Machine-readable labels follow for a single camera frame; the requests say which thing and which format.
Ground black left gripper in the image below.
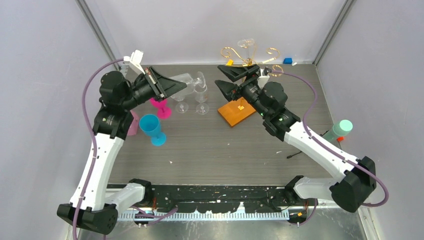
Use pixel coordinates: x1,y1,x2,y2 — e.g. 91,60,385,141
121,66,186,111

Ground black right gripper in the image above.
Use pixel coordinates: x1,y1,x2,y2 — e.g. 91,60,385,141
214,64,269,119

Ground clear wine glass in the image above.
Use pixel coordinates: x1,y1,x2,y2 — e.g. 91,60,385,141
194,85,210,115
171,94,189,114

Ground pink wine glass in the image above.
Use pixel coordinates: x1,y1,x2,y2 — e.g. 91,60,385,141
149,98,172,120

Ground blue wine glass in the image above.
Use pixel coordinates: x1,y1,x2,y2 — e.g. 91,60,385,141
139,114,167,147

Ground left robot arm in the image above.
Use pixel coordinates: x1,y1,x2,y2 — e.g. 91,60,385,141
56,67,187,235

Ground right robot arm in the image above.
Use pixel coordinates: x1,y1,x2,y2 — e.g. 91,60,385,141
215,65,377,213

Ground orange wooden rack base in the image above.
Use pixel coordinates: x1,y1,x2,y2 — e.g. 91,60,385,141
217,97,256,128

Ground small yellow block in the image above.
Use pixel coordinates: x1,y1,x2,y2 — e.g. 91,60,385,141
225,59,234,66

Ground pink wedge stand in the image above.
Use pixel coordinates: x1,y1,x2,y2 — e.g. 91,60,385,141
127,110,140,136

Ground blue cube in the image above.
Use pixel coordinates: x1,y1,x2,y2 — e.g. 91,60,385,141
283,57,293,65

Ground small black tripod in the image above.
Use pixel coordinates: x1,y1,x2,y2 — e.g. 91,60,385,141
286,151,302,159

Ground mint green bottle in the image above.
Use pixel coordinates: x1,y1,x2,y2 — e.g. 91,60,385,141
322,119,354,142

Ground gold wire wine glass rack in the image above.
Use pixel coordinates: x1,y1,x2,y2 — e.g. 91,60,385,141
220,41,286,111

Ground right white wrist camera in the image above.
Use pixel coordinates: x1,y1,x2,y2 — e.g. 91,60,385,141
257,67,272,89

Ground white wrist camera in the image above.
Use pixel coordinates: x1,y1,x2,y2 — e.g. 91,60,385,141
257,67,272,89
121,49,145,76

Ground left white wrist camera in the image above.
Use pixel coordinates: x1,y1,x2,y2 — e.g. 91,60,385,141
121,49,145,76

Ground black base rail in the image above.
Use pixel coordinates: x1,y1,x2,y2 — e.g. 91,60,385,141
134,184,316,214

